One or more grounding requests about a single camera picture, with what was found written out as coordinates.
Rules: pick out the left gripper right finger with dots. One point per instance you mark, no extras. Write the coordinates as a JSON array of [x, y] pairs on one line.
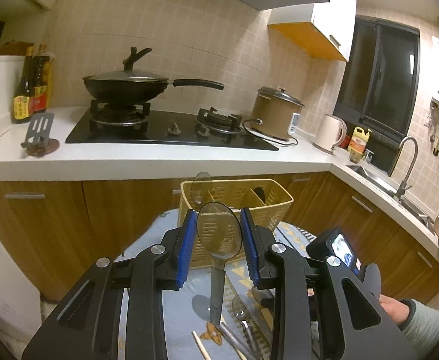
[[352, 324]]

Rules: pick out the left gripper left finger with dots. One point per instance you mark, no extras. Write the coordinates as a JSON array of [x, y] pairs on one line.
[[85, 323]]

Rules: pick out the clear spoon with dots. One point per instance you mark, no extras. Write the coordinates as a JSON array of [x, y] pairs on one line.
[[219, 232], [242, 314], [200, 190]]

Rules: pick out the wooden chopstick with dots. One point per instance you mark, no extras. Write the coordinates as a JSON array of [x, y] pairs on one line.
[[201, 347], [238, 345]]

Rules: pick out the grey sleeve forearm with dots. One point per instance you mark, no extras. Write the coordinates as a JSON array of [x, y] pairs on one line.
[[421, 327]]

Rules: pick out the person right hand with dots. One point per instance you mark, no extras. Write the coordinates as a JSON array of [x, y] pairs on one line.
[[398, 311]]

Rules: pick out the wooden base cabinets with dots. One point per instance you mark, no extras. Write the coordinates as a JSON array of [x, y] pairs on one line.
[[54, 230]]

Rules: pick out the yellow oil bottle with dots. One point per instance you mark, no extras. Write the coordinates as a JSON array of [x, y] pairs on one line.
[[358, 144]]

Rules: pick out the white electric kettle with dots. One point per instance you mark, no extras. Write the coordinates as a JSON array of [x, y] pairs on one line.
[[331, 133]]

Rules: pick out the brown rice cooker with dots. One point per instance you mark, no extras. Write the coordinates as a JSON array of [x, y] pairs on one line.
[[276, 115]]

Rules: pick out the dark window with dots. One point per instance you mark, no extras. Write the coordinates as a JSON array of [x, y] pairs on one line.
[[379, 87]]

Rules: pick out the white countertop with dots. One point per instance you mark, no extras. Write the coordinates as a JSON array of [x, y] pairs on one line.
[[150, 161]]

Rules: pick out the black gas stove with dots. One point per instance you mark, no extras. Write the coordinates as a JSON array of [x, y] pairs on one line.
[[139, 124]]

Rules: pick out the black wok with lid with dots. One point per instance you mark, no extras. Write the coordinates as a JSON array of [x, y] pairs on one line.
[[129, 87]]

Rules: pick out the dark soy sauce bottle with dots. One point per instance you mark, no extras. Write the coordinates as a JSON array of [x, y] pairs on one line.
[[24, 93]]

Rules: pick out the white orange wall cabinet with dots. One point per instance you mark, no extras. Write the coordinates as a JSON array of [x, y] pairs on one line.
[[323, 29]]

